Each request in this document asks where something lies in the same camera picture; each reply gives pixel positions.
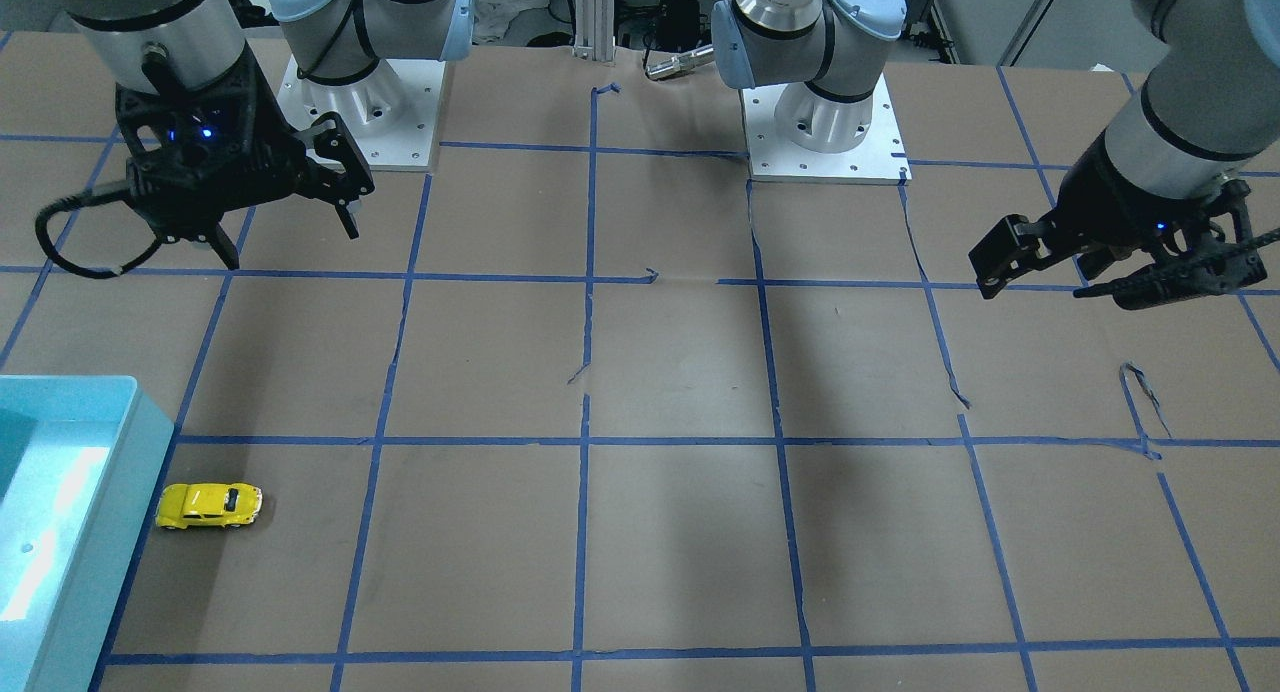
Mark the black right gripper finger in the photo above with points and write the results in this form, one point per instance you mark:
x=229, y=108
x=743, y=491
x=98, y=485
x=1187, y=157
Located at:
x=218, y=241
x=334, y=169

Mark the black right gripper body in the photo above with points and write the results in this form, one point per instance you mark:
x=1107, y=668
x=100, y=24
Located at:
x=268, y=133

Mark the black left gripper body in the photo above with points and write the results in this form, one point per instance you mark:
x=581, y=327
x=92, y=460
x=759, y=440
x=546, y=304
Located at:
x=1102, y=194

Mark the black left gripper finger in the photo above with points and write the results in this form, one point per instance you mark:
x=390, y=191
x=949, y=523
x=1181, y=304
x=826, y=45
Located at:
x=1211, y=266
x=1016, y=246

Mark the yellow beetle toy car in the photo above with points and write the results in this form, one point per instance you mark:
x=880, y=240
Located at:
x=224, y=505

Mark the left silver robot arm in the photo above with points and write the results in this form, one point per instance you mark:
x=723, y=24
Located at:
x=1208, y=108

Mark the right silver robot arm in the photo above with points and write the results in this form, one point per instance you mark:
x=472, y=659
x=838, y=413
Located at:
x=334, y=42

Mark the teal plastic storage bin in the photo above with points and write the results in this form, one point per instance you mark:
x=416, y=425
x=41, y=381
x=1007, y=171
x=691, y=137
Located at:
x=81, y=458

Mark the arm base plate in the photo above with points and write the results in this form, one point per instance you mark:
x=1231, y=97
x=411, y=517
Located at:
x=794, y=136
x=393, y=114

